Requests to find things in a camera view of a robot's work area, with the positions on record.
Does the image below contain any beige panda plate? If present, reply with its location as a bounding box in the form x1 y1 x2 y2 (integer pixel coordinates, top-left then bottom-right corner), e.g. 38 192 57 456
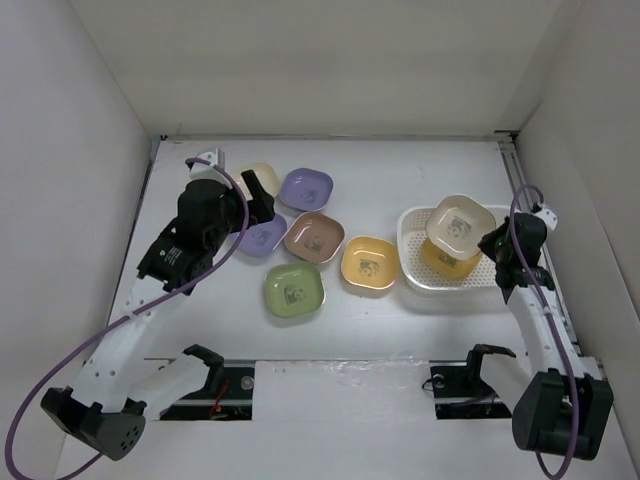
426 195 496 260

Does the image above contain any yellow panda plate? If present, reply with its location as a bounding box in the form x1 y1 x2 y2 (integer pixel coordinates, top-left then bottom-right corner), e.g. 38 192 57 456
421 239 483 279
341 236 400 291

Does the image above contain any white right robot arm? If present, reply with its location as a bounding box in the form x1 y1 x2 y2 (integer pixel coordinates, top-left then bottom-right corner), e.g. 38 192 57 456
462 210 614 460

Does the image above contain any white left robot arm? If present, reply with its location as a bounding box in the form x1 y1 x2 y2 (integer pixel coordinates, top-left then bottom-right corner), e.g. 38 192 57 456
41 170 275 461

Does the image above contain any white perforated plastic bin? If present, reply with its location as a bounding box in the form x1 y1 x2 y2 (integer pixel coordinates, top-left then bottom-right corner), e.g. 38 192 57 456
396 206 507 315

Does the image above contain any cream panda plate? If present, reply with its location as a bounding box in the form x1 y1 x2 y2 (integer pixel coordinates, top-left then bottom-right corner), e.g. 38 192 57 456
232 162 280 201

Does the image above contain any large purple panda plate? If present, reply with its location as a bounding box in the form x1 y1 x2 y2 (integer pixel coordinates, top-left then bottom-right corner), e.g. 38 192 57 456
237 214 288 258

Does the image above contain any small purple panda plate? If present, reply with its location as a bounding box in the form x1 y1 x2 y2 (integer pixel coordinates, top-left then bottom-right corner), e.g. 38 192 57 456
279 168 334 212

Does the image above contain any brown panda plate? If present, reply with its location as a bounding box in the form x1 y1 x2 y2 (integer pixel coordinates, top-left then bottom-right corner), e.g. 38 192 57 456
284 212 345 264

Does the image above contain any green panda plate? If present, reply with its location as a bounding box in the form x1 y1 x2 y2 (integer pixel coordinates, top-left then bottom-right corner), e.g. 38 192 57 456
264 262 325 318

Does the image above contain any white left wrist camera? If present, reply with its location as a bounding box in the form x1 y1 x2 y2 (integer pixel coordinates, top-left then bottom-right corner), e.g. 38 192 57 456
189 148 225 182

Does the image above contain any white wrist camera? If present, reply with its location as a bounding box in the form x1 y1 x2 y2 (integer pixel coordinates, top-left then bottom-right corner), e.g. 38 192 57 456
189 148 225 182
531 203 558 232

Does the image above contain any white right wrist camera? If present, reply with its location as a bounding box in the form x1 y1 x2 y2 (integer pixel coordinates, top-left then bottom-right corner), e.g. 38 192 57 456
531 203 558 232

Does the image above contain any aluminium rail right side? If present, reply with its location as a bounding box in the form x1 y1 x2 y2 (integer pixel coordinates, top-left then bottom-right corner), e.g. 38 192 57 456
497 133 603 379

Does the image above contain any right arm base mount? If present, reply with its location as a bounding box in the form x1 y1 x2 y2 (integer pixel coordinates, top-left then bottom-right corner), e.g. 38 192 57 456
422 344 528 420

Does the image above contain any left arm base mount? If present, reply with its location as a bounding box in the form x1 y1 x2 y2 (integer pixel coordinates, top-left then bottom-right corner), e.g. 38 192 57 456
160 345 256 421

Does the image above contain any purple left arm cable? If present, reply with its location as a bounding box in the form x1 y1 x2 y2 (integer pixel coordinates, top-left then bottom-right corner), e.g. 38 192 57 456
2 157 251 479

